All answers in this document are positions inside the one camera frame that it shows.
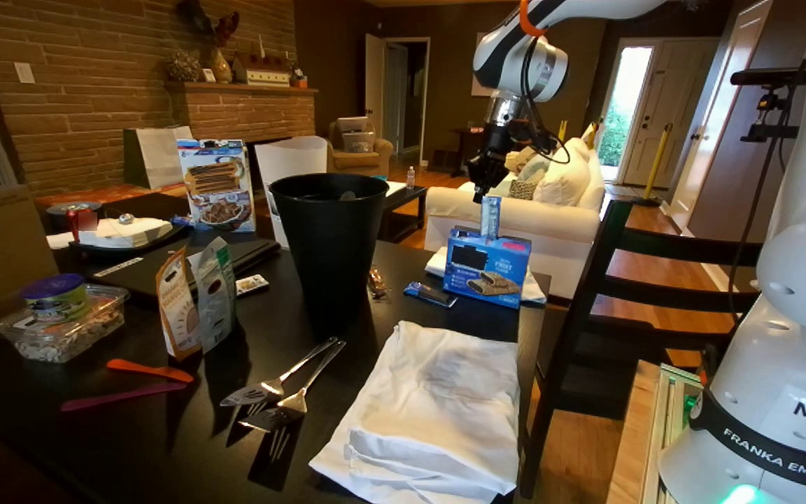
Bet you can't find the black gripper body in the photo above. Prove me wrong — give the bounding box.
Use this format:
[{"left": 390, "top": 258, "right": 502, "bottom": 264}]
[{"left": 468, "top": 121, "right": 538, "bottom": 185}]

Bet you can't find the small bottle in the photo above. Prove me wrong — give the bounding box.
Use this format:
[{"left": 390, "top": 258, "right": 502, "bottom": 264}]
[{"left": 480, "top": 194, "right": 506, "bottom": 244}]

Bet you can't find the blue cardboard box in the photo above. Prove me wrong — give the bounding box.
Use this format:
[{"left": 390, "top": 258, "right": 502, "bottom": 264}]
[{"left": 443, "top": 225, "right": 536, "bottom": 310}]

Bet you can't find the waffle cardboard box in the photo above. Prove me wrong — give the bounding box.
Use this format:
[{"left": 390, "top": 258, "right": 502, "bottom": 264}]
[{"left": 176, "top": 138, "right": 259, "bottom": 236}]

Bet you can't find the grey sofa pillow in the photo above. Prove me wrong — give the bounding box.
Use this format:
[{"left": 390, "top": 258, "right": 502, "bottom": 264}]
[{"left": 510, "top": 148, "right": 554, "bottom": 205}]

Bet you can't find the white sofa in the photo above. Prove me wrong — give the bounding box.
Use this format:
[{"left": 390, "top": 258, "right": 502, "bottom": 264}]
[{"left": 424, "top": 138, "right": 607, "bottom": 302}]

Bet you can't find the white sofa pillow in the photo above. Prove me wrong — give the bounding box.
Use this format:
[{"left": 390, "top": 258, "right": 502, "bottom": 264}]
[{"left": 536, "top": 138, "right": 600, "bottom": 211}]

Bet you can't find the dark coffee table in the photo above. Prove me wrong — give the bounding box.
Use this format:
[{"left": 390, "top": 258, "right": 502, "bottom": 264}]
[{"left": 379, "top": 180, "right": 432, "bottom": 246}]

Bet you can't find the tan armchair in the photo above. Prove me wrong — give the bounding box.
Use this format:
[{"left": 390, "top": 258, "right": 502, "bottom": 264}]
[{"left": 327, "top": 111, "right": 394, "bottom": 180}]

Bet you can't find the beige storage basket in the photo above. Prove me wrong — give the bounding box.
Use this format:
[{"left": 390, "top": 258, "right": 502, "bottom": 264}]
[{"left": 335, "top": 111, "right": 379, "bottom": 155}]

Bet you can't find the yellow pole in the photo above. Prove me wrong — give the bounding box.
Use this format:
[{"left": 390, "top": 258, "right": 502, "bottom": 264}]
[{"left": 645, "top": 122, "right": 676, "bottom": 202}]

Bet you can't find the black plastic bin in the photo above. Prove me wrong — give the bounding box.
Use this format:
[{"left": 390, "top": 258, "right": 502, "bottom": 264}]
[{"left": 270, "top": 170, "right": 391, "bottom": 334}]

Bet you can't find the white translucent bin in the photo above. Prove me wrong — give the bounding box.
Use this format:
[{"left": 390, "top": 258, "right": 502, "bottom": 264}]
[{"left": 256, "top": 135, "right": 330, "bottom": 248}]

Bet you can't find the black wooden chair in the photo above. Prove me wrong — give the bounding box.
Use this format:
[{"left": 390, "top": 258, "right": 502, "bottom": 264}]
[{"left": 523, "top": 197, "right": 766, "bottom": 488}]

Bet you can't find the white folded cloth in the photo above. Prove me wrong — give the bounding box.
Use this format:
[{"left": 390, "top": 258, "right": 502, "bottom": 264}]
[{"left": 309, "top": 320, "right": 523, "bottom": 504}]

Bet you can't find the wooden robot platform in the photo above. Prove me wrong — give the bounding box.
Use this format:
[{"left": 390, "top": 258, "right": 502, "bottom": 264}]
[{"left": 606, "top": 358, "right": 708, "bottom": 504}]

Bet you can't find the green white standing pouch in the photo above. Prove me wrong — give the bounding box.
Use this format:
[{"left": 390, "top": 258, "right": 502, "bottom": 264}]
[{"left": 187, "top": 236, "right": 238, "bottom": 353}]

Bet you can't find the dried flower vase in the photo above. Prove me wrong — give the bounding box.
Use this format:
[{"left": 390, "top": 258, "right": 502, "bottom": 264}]
[{"left": 176, "top": 0, "right": 243, "bottom": 87}]

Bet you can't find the metal serving fork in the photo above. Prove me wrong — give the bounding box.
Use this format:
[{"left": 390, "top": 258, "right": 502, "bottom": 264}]
[{"left": 218, "top": 334, "right": 347, "bottom": 412}]

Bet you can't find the brown white standing pouch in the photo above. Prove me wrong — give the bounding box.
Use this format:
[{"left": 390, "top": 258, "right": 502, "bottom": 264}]
[{"left": 154, "top": 248, "right": 203, "bottom": 360}]

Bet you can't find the white takeaway container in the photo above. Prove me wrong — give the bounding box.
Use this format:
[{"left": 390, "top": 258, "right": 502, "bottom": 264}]
[{"left": 77, "top": 211, "right": 180, "bottom": 253}]

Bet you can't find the brick hearth ledge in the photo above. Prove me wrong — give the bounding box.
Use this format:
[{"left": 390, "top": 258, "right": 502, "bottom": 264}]
[{"left": 33, "top": 180, "right": 191, "bottom": 222}]

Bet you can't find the orange stick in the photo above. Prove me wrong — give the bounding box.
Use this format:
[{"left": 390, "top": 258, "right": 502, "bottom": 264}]
[{"left": 103, "top": 356, "right": 200, "bottom": 387}]

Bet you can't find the small red topped jar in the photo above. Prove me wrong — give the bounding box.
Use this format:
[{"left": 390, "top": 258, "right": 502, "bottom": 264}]
[{"left": 44, "top": 199, "right": 103, "bottom": 237}]

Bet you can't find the purple stick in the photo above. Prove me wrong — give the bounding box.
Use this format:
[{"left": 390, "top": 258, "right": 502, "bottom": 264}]
[{"left": 60, "top": 379, "right": 191, "bottom": 415}]

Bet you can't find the purple lidded jar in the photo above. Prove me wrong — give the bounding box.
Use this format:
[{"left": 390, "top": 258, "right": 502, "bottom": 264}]
[{"left": 19, "top": 272, "right": 91, "bottom": 320}]

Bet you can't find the clear plastic food container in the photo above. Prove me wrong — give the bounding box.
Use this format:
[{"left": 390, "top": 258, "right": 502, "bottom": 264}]
[{"left": 0, "top": 281, "right": 133, "bottom": 366}]

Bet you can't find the brown paper bag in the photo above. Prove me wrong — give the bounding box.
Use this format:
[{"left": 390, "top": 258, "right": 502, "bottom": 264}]
[{"left": 0, "top": 138, "right": 60, "bottom": 306}]

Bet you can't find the black camera on stand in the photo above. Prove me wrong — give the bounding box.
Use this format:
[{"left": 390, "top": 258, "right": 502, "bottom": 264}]
[{"left": 729, "top": 64, "right": 806, "bottom": 148}]

